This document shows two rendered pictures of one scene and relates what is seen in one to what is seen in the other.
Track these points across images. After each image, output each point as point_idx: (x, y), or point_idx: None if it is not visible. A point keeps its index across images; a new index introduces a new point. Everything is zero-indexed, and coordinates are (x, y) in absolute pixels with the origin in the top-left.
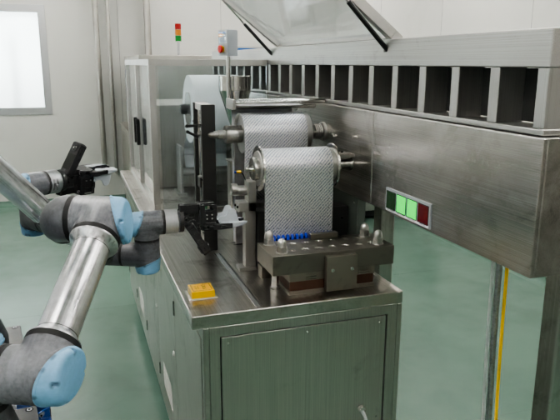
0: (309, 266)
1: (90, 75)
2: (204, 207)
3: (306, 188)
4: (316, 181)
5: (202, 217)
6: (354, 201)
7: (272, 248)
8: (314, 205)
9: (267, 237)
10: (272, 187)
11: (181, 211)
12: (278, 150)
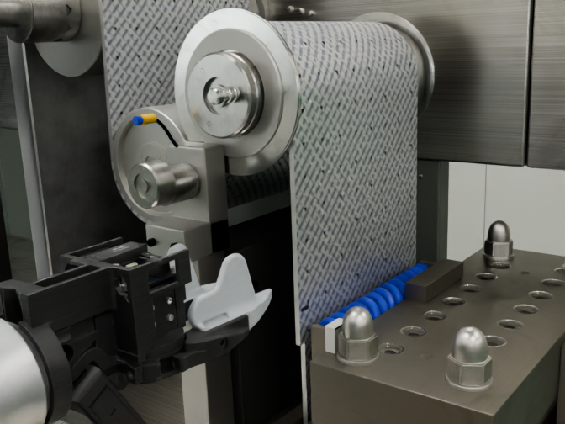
0: (541, 397)
1: None
2: (146, 272)
3: (375, 146)
4: (391, 120)
5: (141, 327)
6: (424, 172)
7: (407, 372)
8: (389, 196)
9: (361, 336)
10: (309, 151)
11: (37, 322)
12: (291, 24)
